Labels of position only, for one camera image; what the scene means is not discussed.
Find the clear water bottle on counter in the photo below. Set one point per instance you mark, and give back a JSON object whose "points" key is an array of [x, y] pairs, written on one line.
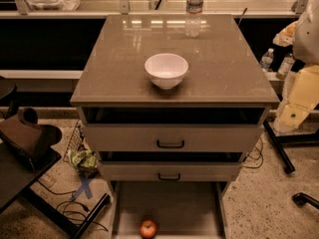
{"points": [[193, 17]]}

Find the grey drawer cabinet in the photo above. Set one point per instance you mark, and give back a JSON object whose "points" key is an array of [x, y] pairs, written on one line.
{"points": [[224, 84]]}

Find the blue tape cross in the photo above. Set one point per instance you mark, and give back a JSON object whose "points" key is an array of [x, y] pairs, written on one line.
{"points": [[84, 188]]}

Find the small water bottle blue label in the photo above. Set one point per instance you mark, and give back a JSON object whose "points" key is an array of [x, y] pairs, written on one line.
{"points": [[266, 60]]}

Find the middle drawer front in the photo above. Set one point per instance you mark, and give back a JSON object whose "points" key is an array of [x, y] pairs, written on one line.
{"points": [[168, 171]]}

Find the black table leg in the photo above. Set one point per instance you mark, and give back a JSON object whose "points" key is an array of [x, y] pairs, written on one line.
{"points": [[288, 166]]}

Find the black desk left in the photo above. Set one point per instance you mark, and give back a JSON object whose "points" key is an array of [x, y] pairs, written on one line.
{"points": [[16, 179]]}

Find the brown chair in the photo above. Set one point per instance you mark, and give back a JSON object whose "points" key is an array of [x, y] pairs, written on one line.
{"points": [[28, 140]]}

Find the green snack bag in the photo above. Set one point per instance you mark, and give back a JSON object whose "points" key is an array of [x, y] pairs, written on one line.
{"points": [[83, 161]]}

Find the open bottom drawer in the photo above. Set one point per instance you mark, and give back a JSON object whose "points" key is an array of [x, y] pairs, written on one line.
{"points": [[180, 210]]}

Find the bottle with yellow liquid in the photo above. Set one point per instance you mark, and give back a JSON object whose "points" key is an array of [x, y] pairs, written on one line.
{"points": [[285, 67]]}

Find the wire basket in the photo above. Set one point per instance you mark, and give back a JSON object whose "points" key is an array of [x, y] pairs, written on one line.
{"points": [[75, 141]]}

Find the top drawer front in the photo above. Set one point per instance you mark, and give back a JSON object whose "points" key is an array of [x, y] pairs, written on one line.
{"points": [[172, 137]]}

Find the black chair base leg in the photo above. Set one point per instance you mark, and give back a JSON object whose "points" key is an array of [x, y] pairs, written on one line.
{"points": [[300, 199]]}

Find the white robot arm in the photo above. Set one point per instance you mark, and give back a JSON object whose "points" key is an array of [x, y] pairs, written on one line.
{"points": [[300, 95]]}

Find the white bowl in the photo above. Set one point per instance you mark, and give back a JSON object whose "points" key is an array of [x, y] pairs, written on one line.
{"points": [[166, 70]]}

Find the red apple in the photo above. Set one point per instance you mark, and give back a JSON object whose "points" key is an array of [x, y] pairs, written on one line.
{"points": [[148, 229]]}

